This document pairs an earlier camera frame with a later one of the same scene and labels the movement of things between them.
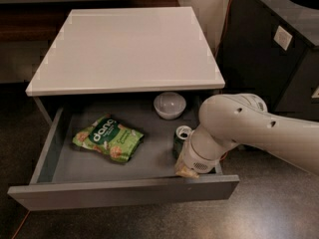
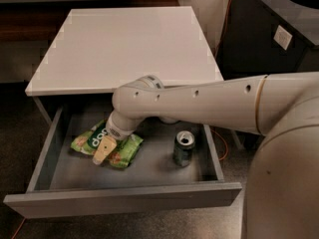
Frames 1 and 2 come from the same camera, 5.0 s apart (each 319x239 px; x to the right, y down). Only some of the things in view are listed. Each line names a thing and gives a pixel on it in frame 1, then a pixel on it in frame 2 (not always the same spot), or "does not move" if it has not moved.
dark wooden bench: (43, 20) does not move
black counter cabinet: (269, 47) does not move
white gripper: (195, 159) to (118, 132)
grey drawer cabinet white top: (127, 49) does not move
